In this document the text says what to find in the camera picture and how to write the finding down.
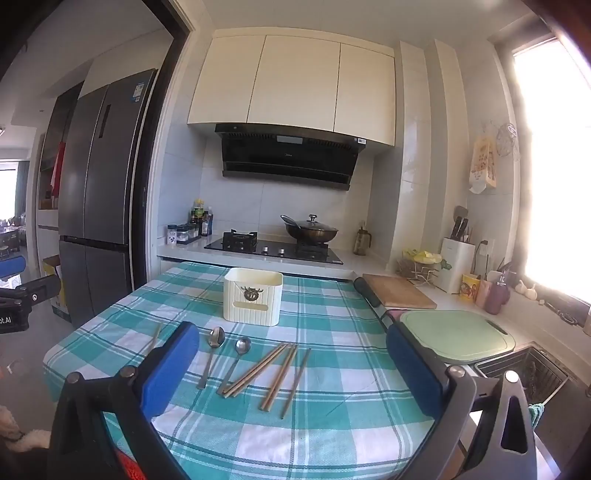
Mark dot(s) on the cream wall cabinet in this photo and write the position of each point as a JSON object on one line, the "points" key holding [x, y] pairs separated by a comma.
{"points": [[295, 78]]}

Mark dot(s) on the pink cup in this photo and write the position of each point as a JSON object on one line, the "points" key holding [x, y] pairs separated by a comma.
{"points": [[485, 294]]}

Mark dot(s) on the wooden cutting board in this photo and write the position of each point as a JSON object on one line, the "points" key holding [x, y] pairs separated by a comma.
{"points": [[399, 290]]}

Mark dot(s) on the yellow-green plastic bag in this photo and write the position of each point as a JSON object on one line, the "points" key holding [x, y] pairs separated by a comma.
{"points": [[420, 256]]}

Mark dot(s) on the bright window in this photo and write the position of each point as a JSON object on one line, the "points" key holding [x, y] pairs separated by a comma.
{"points": [[554, 161]]}

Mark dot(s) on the cardboard box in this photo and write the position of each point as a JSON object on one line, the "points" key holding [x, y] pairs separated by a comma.
{"points": [[53, 281]]}

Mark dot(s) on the metal spoon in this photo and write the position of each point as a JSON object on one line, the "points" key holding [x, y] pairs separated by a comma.
{"points": [[215, 338], [243, 346]]}

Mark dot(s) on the black range hood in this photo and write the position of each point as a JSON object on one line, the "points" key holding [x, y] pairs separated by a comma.
{"points": [[286, 159]]}

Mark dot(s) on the steel kitchen sink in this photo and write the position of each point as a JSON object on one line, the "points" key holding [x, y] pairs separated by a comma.
{"points": [[521, 374]]}

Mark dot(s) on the grey refrigerator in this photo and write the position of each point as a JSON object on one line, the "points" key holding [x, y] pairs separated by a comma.
{"points": [[101, 184]]}

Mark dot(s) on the teal rag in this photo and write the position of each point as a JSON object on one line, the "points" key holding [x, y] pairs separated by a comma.
{"points": [[535, 412]]}

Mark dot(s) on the garlic bulb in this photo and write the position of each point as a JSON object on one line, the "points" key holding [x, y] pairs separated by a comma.
{"points": [[521, 286], [532, 291]]}

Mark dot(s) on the glass wok lid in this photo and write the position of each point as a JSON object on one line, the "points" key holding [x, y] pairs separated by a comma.
{"points": [[313, 225]]}

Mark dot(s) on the white wall outlet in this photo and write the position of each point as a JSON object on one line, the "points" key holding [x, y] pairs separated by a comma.
{"points": [[483, 247]]}

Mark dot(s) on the dark wok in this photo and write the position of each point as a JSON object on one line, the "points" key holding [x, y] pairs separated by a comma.
{"points": [[314, 236]]}

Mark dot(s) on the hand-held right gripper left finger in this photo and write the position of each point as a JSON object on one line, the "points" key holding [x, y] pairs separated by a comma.
{"points": [[171, 364]]}

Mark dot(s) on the purple soap dispenser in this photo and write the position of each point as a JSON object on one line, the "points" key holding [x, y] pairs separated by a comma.
{"points": [[499, 295]]}

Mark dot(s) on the hanging printed bag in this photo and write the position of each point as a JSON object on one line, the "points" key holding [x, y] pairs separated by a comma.
{"points": [[484, 161]]}

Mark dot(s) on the red hanging cloth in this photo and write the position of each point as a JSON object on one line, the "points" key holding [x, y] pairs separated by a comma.
{"points": [[57, 166]]}

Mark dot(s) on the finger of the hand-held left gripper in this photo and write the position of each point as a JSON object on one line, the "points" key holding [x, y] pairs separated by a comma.
{"points": [[11, 267], [39, 290]]}

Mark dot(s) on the blue-label sauce bottle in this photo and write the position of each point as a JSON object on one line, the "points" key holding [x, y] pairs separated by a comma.
{"points": [[207, 224]]}

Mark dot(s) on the green cutting board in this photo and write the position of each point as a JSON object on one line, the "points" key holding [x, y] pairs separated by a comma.
{"points": [[455, 334]]}

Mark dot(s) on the pink cutting board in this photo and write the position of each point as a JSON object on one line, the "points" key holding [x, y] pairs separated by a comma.
{"points": [[391, 315]]}

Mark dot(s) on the cream ribbed utensil holder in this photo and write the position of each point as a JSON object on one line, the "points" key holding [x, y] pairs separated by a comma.
{"points": [[251, 304]]}

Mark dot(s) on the brown glass pitcher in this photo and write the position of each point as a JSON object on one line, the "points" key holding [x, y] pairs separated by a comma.
{"points": [[361, 241]]}

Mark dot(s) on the yellow-capped oil bottle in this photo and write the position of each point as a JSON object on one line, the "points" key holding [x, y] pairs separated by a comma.
{"points": [[198, 212]]}

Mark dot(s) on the black padded bar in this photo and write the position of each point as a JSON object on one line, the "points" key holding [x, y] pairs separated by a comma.
{"points": [[367, 291]]}

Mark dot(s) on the teal plaid tablecloth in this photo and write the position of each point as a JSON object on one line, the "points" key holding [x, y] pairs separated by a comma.
{"points": [[332, 415]]}

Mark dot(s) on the clear spice jar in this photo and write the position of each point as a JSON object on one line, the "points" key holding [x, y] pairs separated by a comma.
{"points": [[190, 230], [182, 233]]}

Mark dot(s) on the white knife block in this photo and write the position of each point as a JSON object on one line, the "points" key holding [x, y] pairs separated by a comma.
{"points": [[455, 265]]}

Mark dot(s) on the black gas stove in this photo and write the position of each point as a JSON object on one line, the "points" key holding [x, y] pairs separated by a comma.
{"points": [[272, 249]]}

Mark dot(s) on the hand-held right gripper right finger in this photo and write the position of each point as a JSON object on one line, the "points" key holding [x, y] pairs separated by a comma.
{"points": [[415, 369]]}

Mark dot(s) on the white-label spice jar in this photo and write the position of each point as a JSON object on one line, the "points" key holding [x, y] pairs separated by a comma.
{"points": [[171, 233]]}

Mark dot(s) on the person's left forearm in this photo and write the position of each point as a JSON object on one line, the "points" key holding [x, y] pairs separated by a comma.
{"points": [[18, 434]]}

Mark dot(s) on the dark sauce bottle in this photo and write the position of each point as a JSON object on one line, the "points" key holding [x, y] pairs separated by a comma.
{"points": [[193, 226]]}

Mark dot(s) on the yellow printed cup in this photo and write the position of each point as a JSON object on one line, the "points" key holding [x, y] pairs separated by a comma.
{"points": [[470, 287]]}

